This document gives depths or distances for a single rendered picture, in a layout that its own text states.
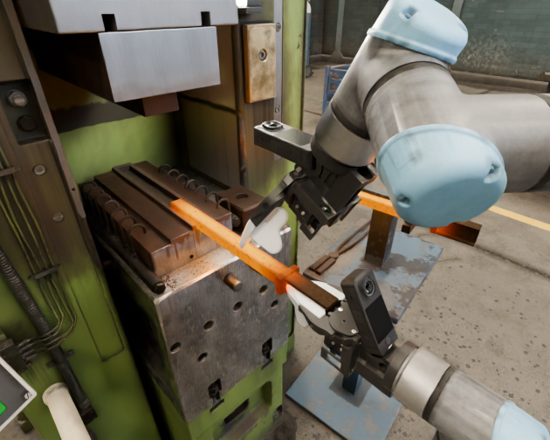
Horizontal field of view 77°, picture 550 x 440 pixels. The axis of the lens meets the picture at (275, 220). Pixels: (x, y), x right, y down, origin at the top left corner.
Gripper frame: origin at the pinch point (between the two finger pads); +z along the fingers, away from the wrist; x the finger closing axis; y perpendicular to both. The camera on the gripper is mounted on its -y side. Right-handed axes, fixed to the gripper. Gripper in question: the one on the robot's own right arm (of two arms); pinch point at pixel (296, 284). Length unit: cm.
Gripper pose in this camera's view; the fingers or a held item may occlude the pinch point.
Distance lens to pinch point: 58.7
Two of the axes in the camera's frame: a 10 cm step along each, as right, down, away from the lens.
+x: 7.2, -3.8, 5.8
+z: -6.9, -3.8, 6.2
